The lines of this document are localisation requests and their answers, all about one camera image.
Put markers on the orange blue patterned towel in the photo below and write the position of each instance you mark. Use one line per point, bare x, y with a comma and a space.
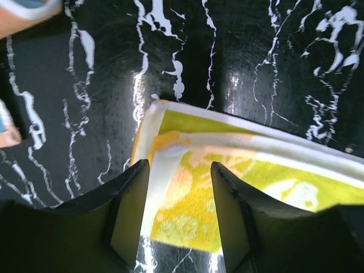
17, 16

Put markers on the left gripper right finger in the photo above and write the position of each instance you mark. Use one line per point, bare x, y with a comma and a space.
262, 234

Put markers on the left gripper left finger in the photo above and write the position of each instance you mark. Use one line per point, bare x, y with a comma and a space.
96, 232

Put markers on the yellow crocodile towel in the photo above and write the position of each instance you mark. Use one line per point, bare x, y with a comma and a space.
181, 142

